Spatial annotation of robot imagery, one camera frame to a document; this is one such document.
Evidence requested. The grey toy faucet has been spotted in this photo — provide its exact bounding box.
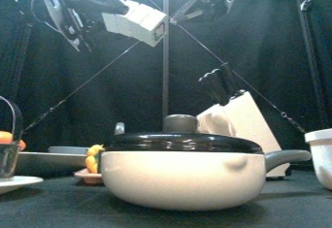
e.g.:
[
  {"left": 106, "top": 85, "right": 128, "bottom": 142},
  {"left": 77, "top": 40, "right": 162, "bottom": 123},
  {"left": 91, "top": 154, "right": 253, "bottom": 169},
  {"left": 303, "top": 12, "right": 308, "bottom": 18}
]
[{"left": 113, "top": 121, "right": 128, "bottom": 136}]

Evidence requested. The white toy knife block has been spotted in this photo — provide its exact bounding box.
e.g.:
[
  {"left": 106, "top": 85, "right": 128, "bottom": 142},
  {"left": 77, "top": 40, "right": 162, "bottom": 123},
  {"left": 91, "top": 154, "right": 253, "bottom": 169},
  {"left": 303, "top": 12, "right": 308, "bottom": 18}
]
[{"left": 196, "top": 90, "right": 292, "bottom": 179}]

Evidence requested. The vertical metal frame pole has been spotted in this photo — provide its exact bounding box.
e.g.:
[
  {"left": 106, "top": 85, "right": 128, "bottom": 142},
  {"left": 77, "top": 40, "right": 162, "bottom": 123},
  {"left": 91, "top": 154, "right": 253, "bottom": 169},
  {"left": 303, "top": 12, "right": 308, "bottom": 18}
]
[{"left": 161, "top": 0, "right": 172, "bottom": 120}]

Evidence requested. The black wire basket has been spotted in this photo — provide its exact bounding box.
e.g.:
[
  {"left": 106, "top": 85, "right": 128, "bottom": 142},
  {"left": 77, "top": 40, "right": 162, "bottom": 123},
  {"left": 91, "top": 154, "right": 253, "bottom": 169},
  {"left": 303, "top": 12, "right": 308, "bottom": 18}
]
[{"left": 0, "top": 95, "right": 25, "bottom": 179}]

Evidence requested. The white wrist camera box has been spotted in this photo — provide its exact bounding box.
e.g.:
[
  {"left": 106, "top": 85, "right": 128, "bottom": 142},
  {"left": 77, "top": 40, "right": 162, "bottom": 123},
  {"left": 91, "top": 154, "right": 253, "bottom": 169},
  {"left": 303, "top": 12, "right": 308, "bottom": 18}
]
[{"left": 102, "top": 0, "right": 169, "bottom": 48}]

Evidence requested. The white cup container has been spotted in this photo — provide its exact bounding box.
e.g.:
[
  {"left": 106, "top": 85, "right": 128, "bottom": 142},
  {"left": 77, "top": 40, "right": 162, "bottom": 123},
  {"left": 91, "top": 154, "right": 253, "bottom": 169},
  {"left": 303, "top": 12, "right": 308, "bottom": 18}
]
[{"left": 304, "top": 128, "right": 332, "bottom": 191}]

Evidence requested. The grey tray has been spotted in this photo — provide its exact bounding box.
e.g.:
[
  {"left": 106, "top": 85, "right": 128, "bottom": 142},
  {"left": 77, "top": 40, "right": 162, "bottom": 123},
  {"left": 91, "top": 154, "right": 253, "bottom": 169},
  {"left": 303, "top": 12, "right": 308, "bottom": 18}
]
[{"left": 15, "top": 146, "right": 91, "bottom": 177}]

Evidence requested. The orange toy fruit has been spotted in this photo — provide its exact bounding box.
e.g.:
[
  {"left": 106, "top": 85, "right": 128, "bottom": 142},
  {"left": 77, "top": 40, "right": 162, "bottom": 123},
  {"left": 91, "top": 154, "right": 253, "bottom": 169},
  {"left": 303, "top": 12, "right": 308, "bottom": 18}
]
[{"left": 0, "top": 130, "right": 27, "bottom": 151}]

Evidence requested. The dark slanted frame pole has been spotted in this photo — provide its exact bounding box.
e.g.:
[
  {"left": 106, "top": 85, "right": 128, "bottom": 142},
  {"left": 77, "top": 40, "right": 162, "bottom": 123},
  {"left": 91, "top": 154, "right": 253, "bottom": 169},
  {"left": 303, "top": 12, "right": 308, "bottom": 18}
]
[{"left": 291, "top": 0, "right": 328, "bottom": 130}]

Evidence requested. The white toy cooking pot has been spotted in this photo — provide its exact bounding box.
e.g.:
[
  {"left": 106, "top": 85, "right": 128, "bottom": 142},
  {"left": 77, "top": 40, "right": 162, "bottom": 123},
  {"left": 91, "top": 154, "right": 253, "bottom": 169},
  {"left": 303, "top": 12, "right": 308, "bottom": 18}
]
[{"left": 101, "top": 148, "right": 312, "bottom": 212}]

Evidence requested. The pink sushi tray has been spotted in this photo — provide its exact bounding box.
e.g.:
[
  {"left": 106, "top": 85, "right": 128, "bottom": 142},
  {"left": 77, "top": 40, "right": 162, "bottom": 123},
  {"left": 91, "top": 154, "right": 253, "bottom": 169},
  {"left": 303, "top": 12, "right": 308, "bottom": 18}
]
[{"left": 73, "top": 168, "right": 105, "bottom": 185}]

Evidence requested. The thin diagonal brace wire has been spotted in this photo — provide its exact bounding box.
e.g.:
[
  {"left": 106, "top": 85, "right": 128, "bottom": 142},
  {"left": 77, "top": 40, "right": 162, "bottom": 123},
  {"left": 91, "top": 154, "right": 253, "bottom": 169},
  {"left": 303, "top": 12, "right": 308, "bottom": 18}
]
[
  {"left": 22, "top": 41, "right": 144, "bottom": 133},
  {"left": 126, "top": 0, "right": 310, "bottom": 135}
]

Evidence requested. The white plate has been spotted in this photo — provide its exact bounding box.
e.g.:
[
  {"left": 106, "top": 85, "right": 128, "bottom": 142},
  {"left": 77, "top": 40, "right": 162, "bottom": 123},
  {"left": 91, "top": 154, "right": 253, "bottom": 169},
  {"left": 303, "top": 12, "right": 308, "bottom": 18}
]
[{"left": 0, "top": 175, "right": 45, "bottom": 196}]

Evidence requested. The black toy knife handle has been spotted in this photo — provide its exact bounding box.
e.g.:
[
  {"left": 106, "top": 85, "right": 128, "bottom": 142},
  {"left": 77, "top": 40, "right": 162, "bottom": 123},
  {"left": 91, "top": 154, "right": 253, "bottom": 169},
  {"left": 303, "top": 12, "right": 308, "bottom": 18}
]
[
  {"left": 219, "top": 62, "right": 247, "bottom": 99},
  {"left": 197, "top": 72, "right": 232, "bottom": 107}
]

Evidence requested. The black pot lid grey knob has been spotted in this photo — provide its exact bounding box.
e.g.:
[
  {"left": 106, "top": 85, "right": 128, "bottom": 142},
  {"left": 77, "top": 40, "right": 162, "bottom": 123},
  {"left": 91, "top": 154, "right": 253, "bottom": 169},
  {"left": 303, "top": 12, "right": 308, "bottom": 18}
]
[{"left": 105, "top": 114, "right": 266, "bottom": 155}]

